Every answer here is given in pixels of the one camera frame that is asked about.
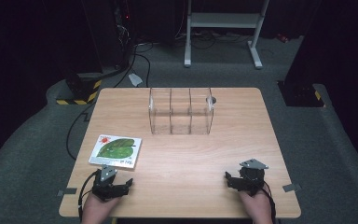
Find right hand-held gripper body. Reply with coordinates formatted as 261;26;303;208
239;158;269;197

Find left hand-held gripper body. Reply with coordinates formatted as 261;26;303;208
91;164;119;202

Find green leaf picture book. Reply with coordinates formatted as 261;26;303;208
88;133;144;170

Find clear acrylic divider rack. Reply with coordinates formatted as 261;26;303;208
147;86;215;136

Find person's left hand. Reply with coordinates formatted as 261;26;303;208
80;193;121;224

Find person's right hand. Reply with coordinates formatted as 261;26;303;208
239;184;275;224

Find grey tape piece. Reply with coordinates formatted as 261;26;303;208
282;183;303;193
57;187;78;197

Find black yellow striped stand base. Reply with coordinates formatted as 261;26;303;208
55;72;103;106
277;80;326;108

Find white paper scrap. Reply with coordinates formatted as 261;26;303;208
127;73;145;88

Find black computer tower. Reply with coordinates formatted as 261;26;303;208
80;0;138;71

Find white metal stand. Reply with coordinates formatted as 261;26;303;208
183;0;270;70

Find left hand-held gripper cable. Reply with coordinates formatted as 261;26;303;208
77;172;98;222

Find hand-held gripper cable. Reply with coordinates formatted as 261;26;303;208
262;183;278;224
77;172;98;222

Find right hand-held gripper cable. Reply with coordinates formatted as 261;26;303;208
262;183;278;224

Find black floor cable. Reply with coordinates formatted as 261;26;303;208
65;46;138;161
134;51;152;89

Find tangle of black cables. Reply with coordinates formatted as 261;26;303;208
173;28;254;51

